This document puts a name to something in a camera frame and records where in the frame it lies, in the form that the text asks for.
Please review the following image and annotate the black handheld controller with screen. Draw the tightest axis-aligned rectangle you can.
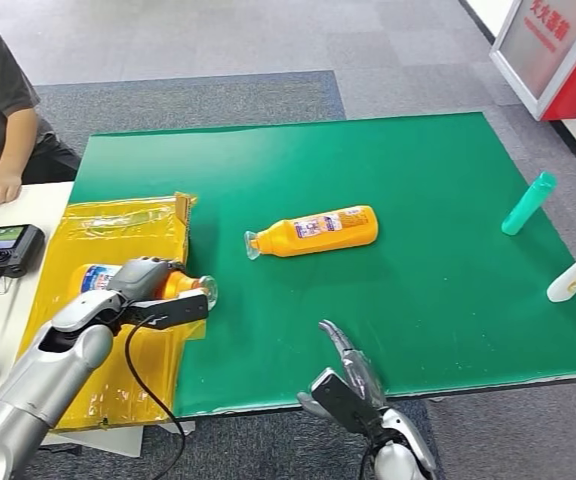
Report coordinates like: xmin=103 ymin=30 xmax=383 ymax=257
xmin=0 ymin=223 xmax=46 ymax=280

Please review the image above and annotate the teal plastic bottle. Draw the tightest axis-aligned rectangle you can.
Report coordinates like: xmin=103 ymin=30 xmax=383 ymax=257
xmin=501 ymin=171 xmax=558 ymax=237

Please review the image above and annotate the red and white cabinet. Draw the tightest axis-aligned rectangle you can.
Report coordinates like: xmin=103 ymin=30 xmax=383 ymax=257
xmin=489 ymin=0 xmax=576 ymax=123

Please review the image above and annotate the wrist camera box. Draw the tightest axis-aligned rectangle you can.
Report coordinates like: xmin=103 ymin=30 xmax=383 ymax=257
xmin=310 ymin=368 xmax=383 ymax=440
xmin=120 ymin=292 xmax=210 ymax=332

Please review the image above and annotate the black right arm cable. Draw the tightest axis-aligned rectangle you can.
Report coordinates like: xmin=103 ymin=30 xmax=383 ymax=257
xmin=357 ymin=442 xmax=375 ymax=480

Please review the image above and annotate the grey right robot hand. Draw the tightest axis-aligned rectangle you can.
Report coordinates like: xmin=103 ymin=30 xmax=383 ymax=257
xmin=296 ymin=319 xmax=388 ymax=420

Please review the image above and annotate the orange bottle with clear cap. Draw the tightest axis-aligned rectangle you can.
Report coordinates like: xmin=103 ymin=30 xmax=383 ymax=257
xmin=244 ymin=204 xmax=380 ymax=262
xmin=70 ymin=262 xmax=219 ymax=312

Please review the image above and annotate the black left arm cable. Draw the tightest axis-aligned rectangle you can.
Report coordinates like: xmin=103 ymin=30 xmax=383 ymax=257
xmin=123 ymin=313 xmax=188 ymax=480

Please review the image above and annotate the green table mat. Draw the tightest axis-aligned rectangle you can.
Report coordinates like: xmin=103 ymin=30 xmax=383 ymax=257
xmin=68 ymin=111 xmax=576 ymax=419

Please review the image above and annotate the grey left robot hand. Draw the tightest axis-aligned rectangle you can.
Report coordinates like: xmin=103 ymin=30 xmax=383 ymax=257
xmin=107 ymin=256 xmax=190 ymax=305

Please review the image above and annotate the yellow plastic wrapped box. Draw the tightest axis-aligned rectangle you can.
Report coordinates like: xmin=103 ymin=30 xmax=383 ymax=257
xmin=16 ymin=191 xmax=208 ymax=434

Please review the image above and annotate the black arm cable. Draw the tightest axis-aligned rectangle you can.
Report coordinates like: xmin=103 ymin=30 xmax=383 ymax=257
xmin=357 ymin=442 xmax=375 ymax=480
xmin=123 ymin=313 xmax=188 ymax=480

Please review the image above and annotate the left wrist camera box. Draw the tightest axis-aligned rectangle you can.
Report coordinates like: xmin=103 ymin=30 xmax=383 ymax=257
xmin=120 ymin=292 xmax=210 ymax=332

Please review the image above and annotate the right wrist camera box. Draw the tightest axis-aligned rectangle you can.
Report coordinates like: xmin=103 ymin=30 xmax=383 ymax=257
xmin=310 ymin=368 xmax=383 ymax=440

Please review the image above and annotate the grey table foot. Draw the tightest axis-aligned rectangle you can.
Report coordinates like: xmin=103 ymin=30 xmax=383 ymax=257
xmin=160 ymin=420 xmax=197 ymax=438

